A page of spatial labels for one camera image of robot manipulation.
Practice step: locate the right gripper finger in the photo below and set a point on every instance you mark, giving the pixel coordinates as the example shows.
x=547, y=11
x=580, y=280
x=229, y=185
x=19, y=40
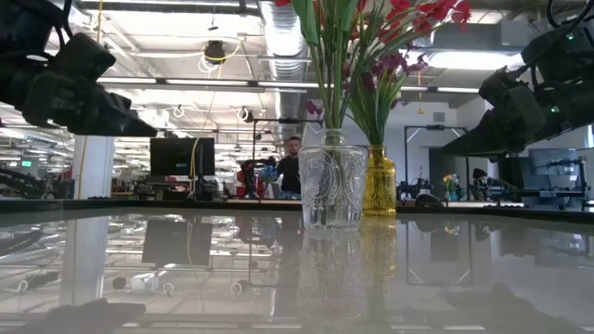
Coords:
x=482, y=139

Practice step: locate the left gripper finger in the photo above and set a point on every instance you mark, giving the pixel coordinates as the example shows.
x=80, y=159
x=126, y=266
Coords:
x=120, y=120

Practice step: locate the small red flower bunch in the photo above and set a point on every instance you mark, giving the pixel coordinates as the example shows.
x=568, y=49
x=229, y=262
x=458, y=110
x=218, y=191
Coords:
x=438, y=9

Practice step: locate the clear patterned glass vase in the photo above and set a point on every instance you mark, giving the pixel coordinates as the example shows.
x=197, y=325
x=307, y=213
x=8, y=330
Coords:
x=333, y=185

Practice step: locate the black background robot arm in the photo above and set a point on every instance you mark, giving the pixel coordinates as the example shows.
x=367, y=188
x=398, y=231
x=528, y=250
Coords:
x=248, y=174

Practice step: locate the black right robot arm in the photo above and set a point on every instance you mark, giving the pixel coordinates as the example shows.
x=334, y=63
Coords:
x=566, y=51

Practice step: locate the colourful background flowers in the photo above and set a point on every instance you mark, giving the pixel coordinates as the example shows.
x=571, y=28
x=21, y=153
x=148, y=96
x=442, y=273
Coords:
x=451, y=183

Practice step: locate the yellow glass vase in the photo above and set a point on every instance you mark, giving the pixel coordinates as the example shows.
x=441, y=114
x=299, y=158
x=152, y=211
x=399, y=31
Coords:
x=381, y=181

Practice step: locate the blue background flowers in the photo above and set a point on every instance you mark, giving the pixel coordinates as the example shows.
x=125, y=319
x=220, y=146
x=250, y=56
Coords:
x=269, y=174

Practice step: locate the person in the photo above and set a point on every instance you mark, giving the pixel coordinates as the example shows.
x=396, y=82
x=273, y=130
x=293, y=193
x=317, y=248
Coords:
x=480, y=181
x=290, y=169

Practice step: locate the white pillar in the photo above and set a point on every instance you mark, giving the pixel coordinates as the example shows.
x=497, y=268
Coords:
x=93, y=167

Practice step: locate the grey computer monitor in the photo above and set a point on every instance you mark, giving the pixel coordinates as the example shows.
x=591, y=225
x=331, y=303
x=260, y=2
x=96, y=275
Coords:
x=552, y=160

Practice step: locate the black computer monitor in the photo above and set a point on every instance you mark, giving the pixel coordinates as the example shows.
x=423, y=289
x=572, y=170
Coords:
x=178, y=155

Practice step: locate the long ceiling light bar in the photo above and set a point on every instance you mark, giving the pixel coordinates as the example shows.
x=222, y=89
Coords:
x=209, y=82

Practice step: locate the purple flower bunch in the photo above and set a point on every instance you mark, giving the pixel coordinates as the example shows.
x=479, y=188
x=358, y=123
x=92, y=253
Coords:
x=378, y=102

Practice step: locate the black ceiling dome device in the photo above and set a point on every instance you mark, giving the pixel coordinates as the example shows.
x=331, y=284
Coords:
x=215, y=51

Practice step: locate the black metal stand frame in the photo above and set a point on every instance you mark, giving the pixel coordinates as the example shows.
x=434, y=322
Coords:
x=436, y=126
x=278, y=120

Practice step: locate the black metal table frame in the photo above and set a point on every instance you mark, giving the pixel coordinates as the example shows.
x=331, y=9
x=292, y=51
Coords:
x=139, y=204

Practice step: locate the silver ribbed ventilation duct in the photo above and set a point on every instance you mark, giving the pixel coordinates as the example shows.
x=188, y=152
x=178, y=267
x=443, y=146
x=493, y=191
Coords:
x=278, y=46

